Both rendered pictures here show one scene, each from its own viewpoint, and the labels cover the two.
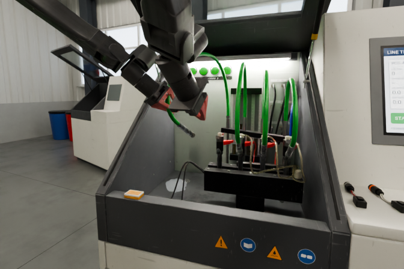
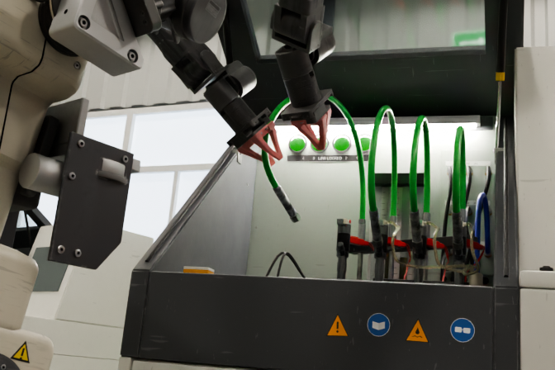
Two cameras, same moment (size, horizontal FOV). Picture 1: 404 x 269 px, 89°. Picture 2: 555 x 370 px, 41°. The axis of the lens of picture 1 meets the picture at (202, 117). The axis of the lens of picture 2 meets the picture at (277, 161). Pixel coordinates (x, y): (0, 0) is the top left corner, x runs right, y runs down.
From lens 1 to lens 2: 0.92 m
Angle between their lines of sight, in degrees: 23
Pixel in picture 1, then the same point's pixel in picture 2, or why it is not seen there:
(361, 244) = (532, 300)
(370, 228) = (541, 274)
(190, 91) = (311, 93)
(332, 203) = (502, 264)
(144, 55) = (239, 73)
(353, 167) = not seen: outside the picture
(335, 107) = (534, 175)
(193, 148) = not seen: hidden behind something
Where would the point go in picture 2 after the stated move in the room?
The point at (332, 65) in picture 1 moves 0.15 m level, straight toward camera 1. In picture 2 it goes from (528, 116) to (509, 92)
